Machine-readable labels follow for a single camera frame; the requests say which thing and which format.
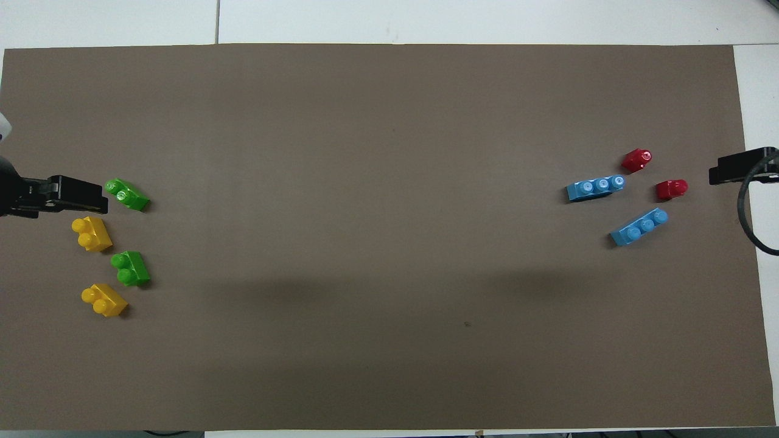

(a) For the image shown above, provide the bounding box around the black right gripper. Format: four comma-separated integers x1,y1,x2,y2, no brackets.
709,147,779,185

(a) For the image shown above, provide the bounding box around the brown table mat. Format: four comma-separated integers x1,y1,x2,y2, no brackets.
0,43,776,431

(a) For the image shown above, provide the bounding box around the blue three-stud toy brick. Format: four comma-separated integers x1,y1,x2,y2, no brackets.
610,208,669,247
566,175,625,203

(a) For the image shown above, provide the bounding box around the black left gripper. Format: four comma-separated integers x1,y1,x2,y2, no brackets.
0,155,109,218

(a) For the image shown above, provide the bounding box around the red one-stud toy brick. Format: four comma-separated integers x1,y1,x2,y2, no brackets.
621,148,653,174
655,179,689,201

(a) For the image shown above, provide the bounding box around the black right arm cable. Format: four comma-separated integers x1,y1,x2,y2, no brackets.
737,152,779,256

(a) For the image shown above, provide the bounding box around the yellow two-stud toy brick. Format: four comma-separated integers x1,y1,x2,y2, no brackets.
72,216,113,252
82,283,128,318

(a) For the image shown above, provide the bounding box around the green two-stud toy brick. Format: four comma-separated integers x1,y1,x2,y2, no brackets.
111,251,151,287
105,178,150,212

